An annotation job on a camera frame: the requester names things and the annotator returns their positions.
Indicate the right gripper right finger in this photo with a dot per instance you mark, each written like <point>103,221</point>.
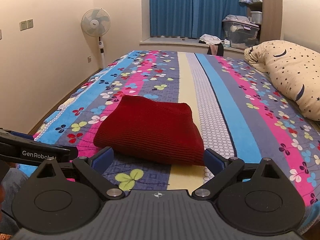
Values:
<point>255,198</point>

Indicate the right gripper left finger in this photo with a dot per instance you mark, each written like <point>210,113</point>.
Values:
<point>62,197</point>

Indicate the red knitted sweater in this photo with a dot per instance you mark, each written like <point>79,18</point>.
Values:
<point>163,132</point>

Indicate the pile of clothes on sill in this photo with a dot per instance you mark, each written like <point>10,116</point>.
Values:
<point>215,44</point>

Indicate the colourful floral bed blanket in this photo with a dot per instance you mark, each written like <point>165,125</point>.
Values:
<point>236,109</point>

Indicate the cream star-patterned pillow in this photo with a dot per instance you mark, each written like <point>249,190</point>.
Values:
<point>293,70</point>

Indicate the white standing fan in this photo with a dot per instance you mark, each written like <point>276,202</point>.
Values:
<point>96,22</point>

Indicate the clear plastic storage bin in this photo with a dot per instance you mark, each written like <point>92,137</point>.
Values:
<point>241,35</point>

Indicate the blue window curtain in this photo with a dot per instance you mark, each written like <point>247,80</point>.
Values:
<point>191,18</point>

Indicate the wooden shelf unit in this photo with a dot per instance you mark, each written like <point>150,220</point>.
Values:
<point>272,18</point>

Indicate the wall light switches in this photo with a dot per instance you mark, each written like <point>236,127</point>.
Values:
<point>28,24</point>

